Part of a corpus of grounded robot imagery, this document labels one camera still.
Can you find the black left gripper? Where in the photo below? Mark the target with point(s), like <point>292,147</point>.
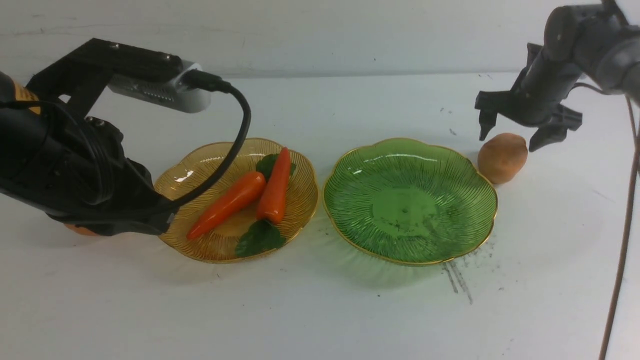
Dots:
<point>77,173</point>

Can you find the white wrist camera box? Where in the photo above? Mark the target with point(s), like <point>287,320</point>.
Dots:
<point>173,94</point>

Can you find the toy potato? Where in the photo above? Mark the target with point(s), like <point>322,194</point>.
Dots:
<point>501,158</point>
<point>80,230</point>

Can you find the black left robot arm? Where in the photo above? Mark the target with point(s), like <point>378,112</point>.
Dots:
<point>75,95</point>

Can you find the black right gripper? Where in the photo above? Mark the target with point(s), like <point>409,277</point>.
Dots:
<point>534,100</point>

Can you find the toy carrot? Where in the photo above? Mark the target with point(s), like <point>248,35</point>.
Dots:
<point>230,202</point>
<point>277,169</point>

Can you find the green ribbed plastic plate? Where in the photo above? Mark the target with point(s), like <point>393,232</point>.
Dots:
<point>410,203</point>

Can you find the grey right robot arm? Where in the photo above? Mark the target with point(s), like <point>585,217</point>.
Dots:
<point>594,40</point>

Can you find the amber ribbed plastic plate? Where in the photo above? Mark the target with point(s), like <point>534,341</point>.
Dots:
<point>217,247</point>

